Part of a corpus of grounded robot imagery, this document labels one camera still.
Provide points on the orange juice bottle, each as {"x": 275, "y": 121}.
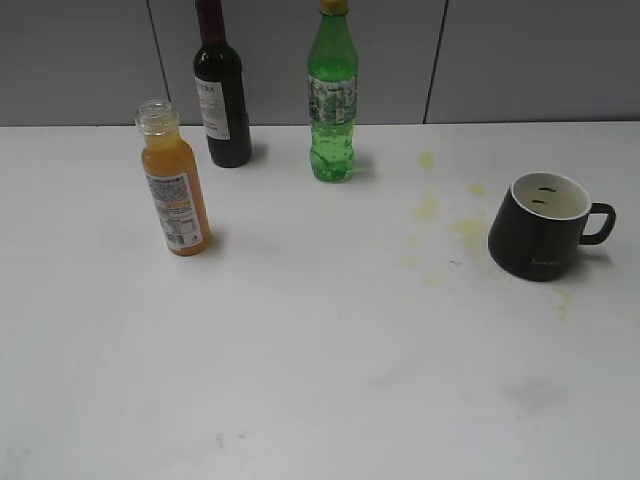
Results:
{"x": 172, "y": 176}

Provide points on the black mug white interior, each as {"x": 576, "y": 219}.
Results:
{"x": 543, "y": 218}

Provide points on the green soda bottle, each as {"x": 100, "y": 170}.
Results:
{"x": 333, "y": 68}

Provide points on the dark red wine bottle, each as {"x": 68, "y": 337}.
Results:
{"x": 219, "y": 84}

